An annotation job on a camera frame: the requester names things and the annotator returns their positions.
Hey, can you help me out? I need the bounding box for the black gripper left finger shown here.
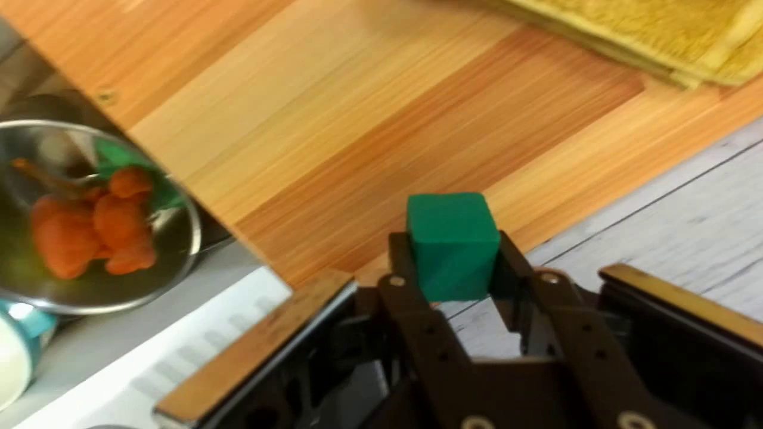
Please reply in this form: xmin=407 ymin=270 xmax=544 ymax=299
xmin=375 ymin=230 xmax=471 ymax=429

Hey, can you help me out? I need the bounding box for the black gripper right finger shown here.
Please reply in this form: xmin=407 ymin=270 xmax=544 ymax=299
xmin=488 ymin=230 xmax=662 ymax=429

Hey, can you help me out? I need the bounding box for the green plush cube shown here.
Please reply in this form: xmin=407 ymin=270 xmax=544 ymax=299
xmin=403 ymin=191 xmax=503 ymax=304

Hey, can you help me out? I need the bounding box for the orange plush toy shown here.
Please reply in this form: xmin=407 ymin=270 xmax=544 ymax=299
xmin=28 ymin=168 xmax=159 ymax=285

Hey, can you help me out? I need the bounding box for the grey wood backsplash panel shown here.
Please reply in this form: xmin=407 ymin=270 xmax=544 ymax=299
xmin=444 ymin=118 xmax=763 ymax=325

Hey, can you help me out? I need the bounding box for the white toy sink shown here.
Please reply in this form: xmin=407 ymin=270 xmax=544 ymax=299
xmin=0 ymin=237 xmax=298 ymax=429

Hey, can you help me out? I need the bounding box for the yellow towel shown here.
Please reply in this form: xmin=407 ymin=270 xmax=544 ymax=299
xmin=483 ymin=0 xmax=763 ymax=92

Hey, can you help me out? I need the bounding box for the steel pot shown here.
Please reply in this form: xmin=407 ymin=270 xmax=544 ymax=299
xmin=0 ymin=118 xmax=205 ymax=318

